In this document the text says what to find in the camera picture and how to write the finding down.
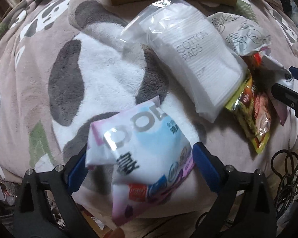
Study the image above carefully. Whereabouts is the yellow green snack packet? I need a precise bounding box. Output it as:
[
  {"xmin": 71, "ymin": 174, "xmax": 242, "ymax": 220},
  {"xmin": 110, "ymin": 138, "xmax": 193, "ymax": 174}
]
[{"xmin": 225, "ymin": 72, "xmax": 271, "ymax": 154}]

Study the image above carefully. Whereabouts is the pink blue tissue pack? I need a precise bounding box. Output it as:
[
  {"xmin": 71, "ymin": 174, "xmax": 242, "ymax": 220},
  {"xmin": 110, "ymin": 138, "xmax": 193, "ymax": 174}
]
[{"xmin": 85, "ymin": 97, "xmax": 194, "ymax": 226}]

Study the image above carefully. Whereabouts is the clear cotton pads bag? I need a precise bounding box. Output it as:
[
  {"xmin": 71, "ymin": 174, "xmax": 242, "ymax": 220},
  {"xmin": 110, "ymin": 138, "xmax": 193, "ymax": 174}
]
[{"xmin": 121, "ymin": 0, "xmax": 248, "ymax": 123}]

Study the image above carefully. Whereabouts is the red snack packet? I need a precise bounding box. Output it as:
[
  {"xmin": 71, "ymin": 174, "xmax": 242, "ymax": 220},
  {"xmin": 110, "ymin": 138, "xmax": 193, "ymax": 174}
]
[{"xmin": 242, "ymin": 53, "xmax": 262, "ymax": 67}]

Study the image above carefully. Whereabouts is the white green patterned snack pack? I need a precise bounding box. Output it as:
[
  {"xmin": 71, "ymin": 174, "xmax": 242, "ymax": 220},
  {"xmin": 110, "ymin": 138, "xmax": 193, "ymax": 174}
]
[{"xmin": 207, "ymin": 12, "xmax": 271, "ymax": 57}]

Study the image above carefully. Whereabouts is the panda print pink blanket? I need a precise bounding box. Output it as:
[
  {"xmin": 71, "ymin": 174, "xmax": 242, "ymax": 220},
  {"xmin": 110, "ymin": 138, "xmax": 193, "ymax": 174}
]
[{"xmin": 0, "ymin": 0, "xmax": 298, "ymax": 183}]

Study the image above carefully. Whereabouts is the black cable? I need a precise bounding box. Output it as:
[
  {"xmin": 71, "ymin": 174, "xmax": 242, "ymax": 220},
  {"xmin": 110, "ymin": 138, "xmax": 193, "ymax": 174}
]
[{"xmin": 270, "ymin": 149, "xmax": 298, "ymax": 215}]

